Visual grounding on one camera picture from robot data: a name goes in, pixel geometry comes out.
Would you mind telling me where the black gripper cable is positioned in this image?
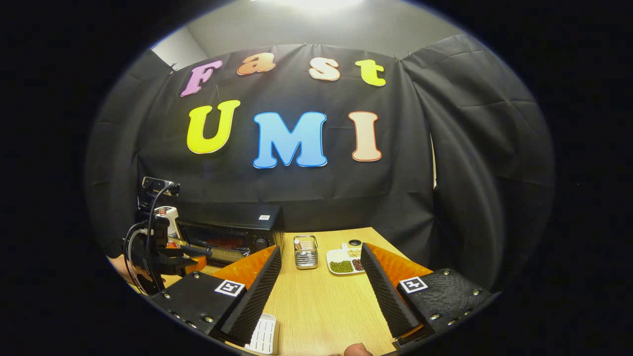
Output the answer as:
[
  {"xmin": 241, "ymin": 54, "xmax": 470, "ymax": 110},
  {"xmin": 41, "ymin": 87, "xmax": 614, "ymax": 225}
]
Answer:
[{"xmin": 122, "ymin": 183, "xmax": 179, "ymax": 297}]

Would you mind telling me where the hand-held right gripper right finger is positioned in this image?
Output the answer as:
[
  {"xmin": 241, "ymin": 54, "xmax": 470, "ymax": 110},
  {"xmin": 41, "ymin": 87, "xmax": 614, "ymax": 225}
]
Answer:
[{"xmin": 360, "ymin": 242, "xmax": 496, "ymax": 347}]

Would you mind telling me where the black electric oven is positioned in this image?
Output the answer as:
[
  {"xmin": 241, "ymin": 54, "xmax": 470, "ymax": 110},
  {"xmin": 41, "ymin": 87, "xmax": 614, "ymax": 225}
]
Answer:
[{"xmin": 176, "ymin": 204, "xmax": 286, "ymax": 268}]

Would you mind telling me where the large ceiling light panel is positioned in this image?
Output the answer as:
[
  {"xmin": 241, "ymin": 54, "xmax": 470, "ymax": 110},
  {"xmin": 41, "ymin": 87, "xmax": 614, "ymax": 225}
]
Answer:
[{"xmin": 252, "ymin": 0, "xmax": 364, "ymax": 10}]

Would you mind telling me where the black backdrop cloth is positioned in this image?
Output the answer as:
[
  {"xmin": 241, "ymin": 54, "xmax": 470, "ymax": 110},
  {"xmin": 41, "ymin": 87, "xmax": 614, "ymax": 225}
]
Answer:
[{"xmin": 84, "ymin": 35, "xmax": 555, "ymax": 293}]

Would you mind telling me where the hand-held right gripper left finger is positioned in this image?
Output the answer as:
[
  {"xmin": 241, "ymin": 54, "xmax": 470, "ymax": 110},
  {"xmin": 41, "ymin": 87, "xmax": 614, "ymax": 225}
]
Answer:
[{"xmin": 148, "ymin": 245, "xmax": 283, "ymax": 347}]

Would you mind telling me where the white divided dish with beans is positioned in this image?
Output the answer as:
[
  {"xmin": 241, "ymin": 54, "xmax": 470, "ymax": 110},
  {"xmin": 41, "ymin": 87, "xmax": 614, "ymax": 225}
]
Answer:
[{"xmin": 326, "ymin": 247, "xmax": 367, "ymax": 275}]

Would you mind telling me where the white slotted plastic rack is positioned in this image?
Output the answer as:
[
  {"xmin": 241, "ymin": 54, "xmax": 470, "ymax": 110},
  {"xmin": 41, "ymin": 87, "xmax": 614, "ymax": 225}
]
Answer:
[{"xmin": 245, "ymin": 313, "xmax": 280, "ymax": 355}]

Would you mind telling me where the metal wire basket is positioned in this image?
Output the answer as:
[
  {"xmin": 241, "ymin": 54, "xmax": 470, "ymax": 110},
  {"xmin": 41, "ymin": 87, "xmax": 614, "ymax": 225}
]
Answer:
[{"xmin": 294, "ymin": 235, "xmax": 319, "ymax": 270}]

